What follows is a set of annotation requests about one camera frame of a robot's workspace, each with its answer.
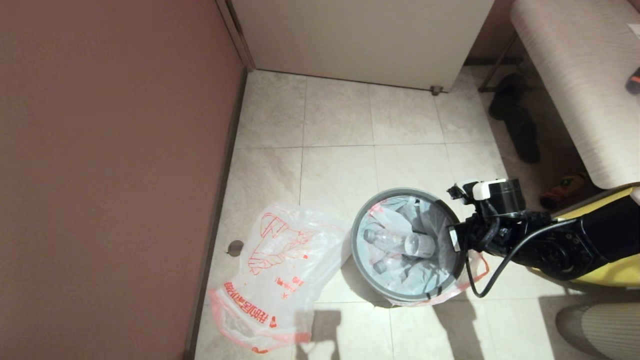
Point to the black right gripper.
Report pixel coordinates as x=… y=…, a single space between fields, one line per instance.
x=477 y=235

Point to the white red-printed plastic bag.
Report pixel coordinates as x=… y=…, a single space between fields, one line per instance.
x=280 y=250

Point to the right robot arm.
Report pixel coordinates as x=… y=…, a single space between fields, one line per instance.
x=590 y=240

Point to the black round trash bin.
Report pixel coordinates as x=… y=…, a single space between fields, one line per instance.
x=376 y=295

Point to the yellow fabric bag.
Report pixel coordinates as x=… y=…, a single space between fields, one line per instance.
x=620 y=272

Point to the clear plastic bottle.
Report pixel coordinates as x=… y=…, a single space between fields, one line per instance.
x=415 y=245

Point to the small orange red object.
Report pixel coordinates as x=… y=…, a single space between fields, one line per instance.
x=562 y=190

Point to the small metal cabinet foot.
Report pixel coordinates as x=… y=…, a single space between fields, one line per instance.
x=436 y=90

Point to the thin metal table leg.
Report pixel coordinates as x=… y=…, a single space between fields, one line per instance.
x=488 y=78

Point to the ribbed cream vase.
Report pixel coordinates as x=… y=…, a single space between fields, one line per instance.
x=605 y=330

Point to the beige woodgrain table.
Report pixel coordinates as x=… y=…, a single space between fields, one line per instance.
x=575 y=75

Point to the red black object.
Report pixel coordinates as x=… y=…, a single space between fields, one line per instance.
x=635 y=82

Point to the white cabinet door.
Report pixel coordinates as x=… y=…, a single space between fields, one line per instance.
x=360 y=40

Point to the round metal floor disc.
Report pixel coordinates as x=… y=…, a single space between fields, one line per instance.
x=235 y=248

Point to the grey door frame strip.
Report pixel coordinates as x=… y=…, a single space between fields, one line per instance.
x=235 y=31

